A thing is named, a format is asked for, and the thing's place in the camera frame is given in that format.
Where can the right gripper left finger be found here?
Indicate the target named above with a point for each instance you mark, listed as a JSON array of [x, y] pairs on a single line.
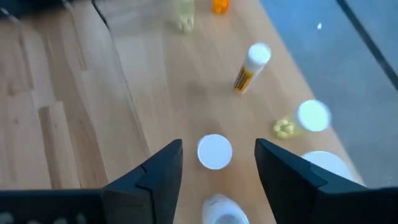
[[149, 189]]

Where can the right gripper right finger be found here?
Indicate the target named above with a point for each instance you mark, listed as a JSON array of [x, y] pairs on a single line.
[[292, 186]]

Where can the orange bottle wide white cap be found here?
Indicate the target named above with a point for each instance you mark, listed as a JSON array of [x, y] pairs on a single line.
[[332, 163]]

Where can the clear bottle white cap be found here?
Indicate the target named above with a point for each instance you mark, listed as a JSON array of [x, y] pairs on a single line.
[[224, 211], [214, 151]]

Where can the yellow pill bottle white cap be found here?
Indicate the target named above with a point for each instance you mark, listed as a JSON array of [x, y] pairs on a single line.
[[312, 115]]

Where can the narrow bottle brown label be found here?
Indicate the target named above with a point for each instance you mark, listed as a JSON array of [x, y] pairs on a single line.
[[253, 62]]

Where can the white round cap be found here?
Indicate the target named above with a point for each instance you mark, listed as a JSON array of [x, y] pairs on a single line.
[[185, 17]]

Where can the orange pill bottle white cap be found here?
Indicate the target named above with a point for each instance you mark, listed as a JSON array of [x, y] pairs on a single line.
[[220, 6]]

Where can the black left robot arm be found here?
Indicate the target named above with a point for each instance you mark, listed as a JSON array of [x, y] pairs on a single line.
[[28, 6]]

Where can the wooden shelf black legs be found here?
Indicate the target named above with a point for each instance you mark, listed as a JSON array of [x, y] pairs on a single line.
[[174, 93]]

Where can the small white floor scrap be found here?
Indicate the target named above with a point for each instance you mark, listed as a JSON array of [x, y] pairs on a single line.
[[319, 26]]

